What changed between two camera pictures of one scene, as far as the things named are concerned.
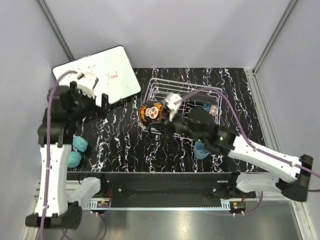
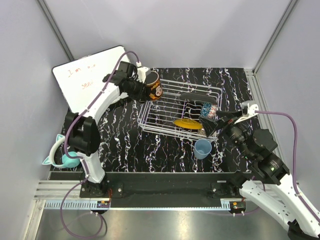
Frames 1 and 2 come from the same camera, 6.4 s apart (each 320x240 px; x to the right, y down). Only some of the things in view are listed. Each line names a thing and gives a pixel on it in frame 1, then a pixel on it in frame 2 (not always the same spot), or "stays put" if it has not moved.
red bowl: [152, 111] -> [153, 81]
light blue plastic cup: [200, 151] stays put
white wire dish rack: [167, 102] stays put
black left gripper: [97, 110] -> [141, 95]
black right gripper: [168, 124] -> [211, 125]
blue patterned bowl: [211, 108] stays put
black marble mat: [118, 142] stays put
